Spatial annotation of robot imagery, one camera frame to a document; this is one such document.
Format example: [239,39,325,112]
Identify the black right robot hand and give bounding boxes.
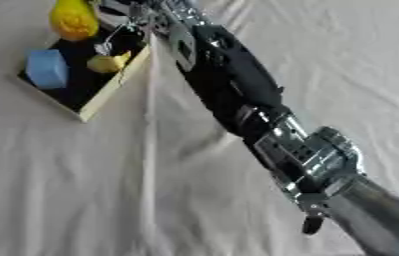
[92,0,296,137]

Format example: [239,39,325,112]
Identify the cardboard box with black inside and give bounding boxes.
[15,23,154,123]

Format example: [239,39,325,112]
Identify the small yellow block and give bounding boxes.
[85,50,133,74]

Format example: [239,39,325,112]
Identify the blue block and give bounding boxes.
[24,48,72,90]

